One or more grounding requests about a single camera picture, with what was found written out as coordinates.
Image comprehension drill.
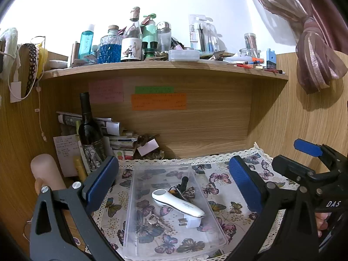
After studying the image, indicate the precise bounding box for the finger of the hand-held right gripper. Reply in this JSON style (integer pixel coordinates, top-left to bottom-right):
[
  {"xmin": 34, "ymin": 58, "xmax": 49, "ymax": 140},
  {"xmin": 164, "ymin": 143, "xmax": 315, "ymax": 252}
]
[
  {"xmin": 272, "ymin": 155, "xmax": 318, "ymax": 182},
  {"xmin": 294, "ymin": 139, "xmax": 340, "ymax": 169}
]

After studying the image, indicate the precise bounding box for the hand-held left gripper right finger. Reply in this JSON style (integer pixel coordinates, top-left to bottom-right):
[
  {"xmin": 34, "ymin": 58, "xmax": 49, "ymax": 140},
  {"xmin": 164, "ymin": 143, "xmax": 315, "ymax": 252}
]
[{"xmin": 226, "ymin": 156, "xmax": 321, "ymax": 261}]

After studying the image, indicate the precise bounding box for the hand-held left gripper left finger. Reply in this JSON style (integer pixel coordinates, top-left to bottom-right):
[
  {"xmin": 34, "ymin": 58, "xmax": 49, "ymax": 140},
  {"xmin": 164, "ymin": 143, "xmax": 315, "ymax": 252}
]
[{"xmin": 29, "ymin": 156, "xmax": 121, "ymax": 261}]

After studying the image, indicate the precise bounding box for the clear plastic tray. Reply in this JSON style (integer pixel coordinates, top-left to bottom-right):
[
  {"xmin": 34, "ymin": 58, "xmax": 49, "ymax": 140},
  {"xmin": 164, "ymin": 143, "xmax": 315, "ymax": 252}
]
[{"xmin": 123, "ymin": 164, "xmax": 229, "ymax": 260}]

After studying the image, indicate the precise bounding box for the person's right hand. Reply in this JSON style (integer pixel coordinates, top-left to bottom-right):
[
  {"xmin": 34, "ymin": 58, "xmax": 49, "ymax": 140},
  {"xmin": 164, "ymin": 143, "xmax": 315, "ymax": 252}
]
[{"xmin": 315, "ymin": 212, "xmax": 330, "ymax": 238}]

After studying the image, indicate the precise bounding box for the beige lip balm tube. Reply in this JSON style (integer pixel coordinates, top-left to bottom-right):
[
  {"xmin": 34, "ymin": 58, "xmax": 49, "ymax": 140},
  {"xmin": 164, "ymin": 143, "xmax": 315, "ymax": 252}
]
[{"xmin": 74, "ymin": 158, "xmax": 88, "ymax": 182}]

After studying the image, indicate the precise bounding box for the butterfly print lace cloth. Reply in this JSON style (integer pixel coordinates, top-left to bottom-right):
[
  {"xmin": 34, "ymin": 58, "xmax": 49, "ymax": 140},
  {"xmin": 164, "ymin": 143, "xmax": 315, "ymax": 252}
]
[{"xmin": 84, "ymin": 141, "xmax": 302, "ymax": 261}]

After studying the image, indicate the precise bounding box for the fruit print card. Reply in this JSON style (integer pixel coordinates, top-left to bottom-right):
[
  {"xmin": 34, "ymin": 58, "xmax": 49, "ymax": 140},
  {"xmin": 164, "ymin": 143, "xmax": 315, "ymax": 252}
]
[{"xmin": 117, "ymin": 149, "xmax": 134, "ymax": 160}]

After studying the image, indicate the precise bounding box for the pile of papers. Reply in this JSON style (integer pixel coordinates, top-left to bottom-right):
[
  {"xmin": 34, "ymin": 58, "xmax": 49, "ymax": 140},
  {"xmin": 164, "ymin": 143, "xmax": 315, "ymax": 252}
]
[{"xmin": 102, "ymin": 118, "xmax": 139, "ymax": 159}]

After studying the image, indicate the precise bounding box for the handwritten white paper note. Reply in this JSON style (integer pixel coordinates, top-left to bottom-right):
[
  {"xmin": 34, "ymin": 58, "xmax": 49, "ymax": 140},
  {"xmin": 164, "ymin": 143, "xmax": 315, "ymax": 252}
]
[{"xmin": 53, "ymin": 134, "xmax": 82, "ymax": 177}]

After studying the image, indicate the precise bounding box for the dark wine bottle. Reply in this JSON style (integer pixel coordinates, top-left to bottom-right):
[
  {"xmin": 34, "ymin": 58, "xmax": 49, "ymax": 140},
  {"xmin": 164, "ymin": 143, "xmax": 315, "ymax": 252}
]
[{"xmin": 78, "ymin": 92, "xmax": 108, "ymax": 169}]

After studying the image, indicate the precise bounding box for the pile of small metal clips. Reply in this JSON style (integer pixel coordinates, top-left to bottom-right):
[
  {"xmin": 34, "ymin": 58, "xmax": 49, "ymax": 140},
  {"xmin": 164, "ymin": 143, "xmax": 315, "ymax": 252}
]
[{"xmin": 141, "ymin": 152, "xmax": 165, "ymax": 160}]

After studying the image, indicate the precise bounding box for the pale pink card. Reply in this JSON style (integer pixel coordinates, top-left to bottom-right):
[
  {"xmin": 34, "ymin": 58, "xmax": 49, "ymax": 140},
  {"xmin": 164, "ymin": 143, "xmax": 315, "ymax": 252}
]
[{"xmin": 137, "ymin": 139, "xmax": 159, "ymax": 157}]

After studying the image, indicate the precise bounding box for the beige cylinder cup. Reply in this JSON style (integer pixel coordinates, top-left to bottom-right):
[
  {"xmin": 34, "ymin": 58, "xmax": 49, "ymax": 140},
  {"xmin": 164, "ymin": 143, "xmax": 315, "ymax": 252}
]
[{"xmin": 30, "ymin": 154, "xmax": 67, "ymax": 196}]

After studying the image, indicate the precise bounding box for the brown hair clip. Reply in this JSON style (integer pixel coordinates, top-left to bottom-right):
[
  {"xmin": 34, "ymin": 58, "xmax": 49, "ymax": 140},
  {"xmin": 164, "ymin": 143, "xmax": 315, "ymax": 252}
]
[{"xmin": 137, "ymin": 134, "xmax": 161, "ymax": 146}]

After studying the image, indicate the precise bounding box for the white plug adapter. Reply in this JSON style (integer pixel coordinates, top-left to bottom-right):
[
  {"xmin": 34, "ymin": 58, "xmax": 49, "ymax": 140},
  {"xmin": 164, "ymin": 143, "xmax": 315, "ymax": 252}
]
[{"xmin": 178, "ymin": 214, "xmax": 203, "ymax": 229}]

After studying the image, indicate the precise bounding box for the rolled newspaper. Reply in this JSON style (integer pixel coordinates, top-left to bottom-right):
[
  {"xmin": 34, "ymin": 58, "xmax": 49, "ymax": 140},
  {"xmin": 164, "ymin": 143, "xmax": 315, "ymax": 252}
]
[{"xmin": 57, "ymin": 111, "xmax": 82, "ymax": 126}]

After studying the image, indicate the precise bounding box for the white handheld facial massager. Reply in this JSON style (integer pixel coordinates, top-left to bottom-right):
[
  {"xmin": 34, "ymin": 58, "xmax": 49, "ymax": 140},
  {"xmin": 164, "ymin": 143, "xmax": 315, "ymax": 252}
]
[{"xmin": 152, "ymin": 189, "xmax": 206, "ymax": 218}]

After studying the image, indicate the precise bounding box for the pink sticky note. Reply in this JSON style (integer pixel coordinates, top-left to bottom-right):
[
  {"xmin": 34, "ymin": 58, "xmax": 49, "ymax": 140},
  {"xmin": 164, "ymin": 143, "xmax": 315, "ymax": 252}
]
[{"xmin": 88, "ymin": 78, "xmax": 124, "ymax": 104}]

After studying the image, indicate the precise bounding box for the orange sticky note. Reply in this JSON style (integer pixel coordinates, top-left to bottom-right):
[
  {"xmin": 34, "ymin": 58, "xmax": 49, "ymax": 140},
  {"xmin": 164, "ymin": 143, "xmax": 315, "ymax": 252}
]
[{"xmin": 131, "ymin": 94, "xmax": 188, "ymax": 111}]

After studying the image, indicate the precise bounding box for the pile of pens and markers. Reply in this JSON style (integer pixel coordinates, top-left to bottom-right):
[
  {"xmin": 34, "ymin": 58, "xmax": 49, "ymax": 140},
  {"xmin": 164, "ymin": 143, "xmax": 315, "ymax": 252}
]
[{"xmin": 226, "ymin": 54, "xmax": 286, "ymax": 75}]

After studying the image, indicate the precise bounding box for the pink striped curtain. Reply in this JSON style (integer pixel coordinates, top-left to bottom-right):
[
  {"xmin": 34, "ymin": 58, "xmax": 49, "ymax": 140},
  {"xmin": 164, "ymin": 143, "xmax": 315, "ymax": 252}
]
[{"xmin": 239, "ymin": 0, "xmax": 348, "ymax": 95}]

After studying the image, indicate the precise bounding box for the green sticky note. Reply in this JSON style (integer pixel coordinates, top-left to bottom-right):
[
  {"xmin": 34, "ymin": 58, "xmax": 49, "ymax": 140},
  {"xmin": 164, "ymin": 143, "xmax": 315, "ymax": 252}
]
[{"xmin": 135, "ymin": 86, "xmax": 174, "ymax": 94}]

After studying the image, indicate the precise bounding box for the glass jar with pens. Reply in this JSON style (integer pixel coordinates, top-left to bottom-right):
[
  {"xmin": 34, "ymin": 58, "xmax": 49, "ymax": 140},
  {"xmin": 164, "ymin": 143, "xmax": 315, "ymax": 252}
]
[{"xmin": 240, "ymin": 33, "xmax": 259, "ymax": 58}]

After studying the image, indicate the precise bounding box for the white charger plug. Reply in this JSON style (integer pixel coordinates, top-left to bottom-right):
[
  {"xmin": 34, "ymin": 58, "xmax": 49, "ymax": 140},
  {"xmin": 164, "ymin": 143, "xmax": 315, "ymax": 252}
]
[{"xmin": 9, "ymin": 81, "xmax": 22, "ymax": 103}]

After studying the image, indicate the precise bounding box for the white shallow dish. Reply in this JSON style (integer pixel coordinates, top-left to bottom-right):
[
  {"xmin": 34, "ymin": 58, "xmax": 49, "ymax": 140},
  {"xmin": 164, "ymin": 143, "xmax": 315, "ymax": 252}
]
[{"xmin": 49, "ymin": 59, "xmax": 68, "ymax": 69}]

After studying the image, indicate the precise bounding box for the wooden shelf board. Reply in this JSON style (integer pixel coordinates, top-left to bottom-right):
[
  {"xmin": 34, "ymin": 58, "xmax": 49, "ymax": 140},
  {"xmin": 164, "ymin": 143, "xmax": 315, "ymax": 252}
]
[{"xmin": 41, "ymin": 60, "xmax": 289, "ymax": 81}]

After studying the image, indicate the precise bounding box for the blue liquid glass bottle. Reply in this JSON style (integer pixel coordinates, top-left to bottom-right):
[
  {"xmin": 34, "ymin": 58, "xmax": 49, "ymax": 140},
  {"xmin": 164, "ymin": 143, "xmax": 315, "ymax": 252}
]
[{"xmin": 98, "ymin": 26, "xmax": 122, "ymax": 64}]

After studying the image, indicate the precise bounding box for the black patterned headband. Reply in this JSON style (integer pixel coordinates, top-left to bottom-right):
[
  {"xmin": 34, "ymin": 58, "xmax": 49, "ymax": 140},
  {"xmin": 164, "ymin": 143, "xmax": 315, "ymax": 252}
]
[{"xmin": 25, "ymin": 43, "xmax": 38, "ymax": 98}]

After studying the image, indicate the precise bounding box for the yellow headband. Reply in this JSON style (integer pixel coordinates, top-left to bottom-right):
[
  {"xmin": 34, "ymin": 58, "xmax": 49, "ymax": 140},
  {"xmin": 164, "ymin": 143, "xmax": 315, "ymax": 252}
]
[{"xmin": 37, "ymin": 47, "xmax": 49, "ymax": 76}]

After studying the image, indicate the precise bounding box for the clear bottle cartoon label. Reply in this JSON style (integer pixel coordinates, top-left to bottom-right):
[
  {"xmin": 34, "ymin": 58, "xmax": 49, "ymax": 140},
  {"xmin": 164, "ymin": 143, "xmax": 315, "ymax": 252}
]
[{"xmin": 120, "ymin": 7, "xmax": 143, "ymax": 62}]

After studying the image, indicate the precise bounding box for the dark green ink bottle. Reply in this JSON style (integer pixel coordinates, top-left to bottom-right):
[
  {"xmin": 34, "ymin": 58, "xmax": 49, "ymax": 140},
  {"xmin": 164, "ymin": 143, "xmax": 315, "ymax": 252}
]
[{"xmin": 143, "ymin": 41, "xmax": 159, "ymax": 61}]

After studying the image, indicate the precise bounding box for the teal liquid plastic bottle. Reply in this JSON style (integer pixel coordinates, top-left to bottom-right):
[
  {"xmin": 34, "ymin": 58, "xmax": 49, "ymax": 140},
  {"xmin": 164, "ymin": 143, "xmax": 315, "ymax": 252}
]
[{"xmin": 79, "ymin": 24, "xmax": 95, "ymax": 59}]

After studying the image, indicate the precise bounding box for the clear lidded plastic box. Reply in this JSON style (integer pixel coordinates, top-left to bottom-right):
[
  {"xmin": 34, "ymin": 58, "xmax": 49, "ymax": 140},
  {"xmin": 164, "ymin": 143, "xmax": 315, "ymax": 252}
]
[{"xmin": 168, "ymin": 49, "xmax": 201, "ymax": 62}]

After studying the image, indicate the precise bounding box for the mint green pump bottle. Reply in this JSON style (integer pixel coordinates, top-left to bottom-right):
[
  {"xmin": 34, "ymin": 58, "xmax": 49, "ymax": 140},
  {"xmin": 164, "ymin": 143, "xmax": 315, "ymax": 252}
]
[{"xmin": 141, "ymin": 13, "xmax": 157, "ymax": 50}]

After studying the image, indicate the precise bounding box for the clear jar silver cap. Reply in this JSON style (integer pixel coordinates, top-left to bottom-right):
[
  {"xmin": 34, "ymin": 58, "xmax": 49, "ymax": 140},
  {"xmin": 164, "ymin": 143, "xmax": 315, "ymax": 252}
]
[{"xmin": 156, "ymin": 21, "xmax": 172, "ymax": 52}]

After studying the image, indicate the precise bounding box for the blister pack of tools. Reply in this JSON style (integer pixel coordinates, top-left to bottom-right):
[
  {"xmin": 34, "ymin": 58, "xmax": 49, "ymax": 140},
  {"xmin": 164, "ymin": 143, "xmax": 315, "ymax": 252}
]
[{"xmin": 188, "ymin": 14, "xmax": 215, "ymax": 52}]

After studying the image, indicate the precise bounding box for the white fluffy cloth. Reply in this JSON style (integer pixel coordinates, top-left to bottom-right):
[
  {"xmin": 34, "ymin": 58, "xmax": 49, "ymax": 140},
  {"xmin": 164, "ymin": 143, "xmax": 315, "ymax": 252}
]
[{"xmin": 0, "ymin": 27, "xmax": 19, "ymax": 60}]

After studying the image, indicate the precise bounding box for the beige earphone cable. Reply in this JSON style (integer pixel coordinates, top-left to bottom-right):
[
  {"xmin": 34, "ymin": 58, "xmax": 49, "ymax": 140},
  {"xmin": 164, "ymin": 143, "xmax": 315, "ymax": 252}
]
[{"xmin": 35, "ymin": 85, "xmax": 47, "ymax": 142}]

